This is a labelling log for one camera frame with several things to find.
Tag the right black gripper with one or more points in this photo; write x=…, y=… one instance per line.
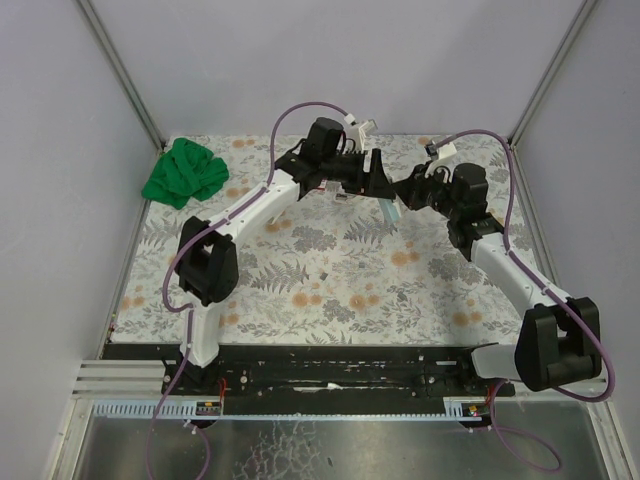
x=415, y=189

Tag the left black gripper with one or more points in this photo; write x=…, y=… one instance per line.
x=375, y=173

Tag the light blue stapler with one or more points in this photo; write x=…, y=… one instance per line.
x=390, y=211

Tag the small white stapler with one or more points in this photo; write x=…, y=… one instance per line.
x=343, y=198

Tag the olive green stapler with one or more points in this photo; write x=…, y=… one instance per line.
x=274, y=220

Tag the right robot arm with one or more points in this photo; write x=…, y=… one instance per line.
x=556, y=342

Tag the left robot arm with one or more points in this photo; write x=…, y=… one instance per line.
x=331, y=153

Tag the floral table mat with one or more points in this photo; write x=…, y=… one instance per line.
x=415, y=289

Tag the green cloth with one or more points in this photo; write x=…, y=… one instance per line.
x=186, y=171

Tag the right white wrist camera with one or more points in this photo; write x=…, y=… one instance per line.
x=439, y=156

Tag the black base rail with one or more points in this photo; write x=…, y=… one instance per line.
x=326, y=380

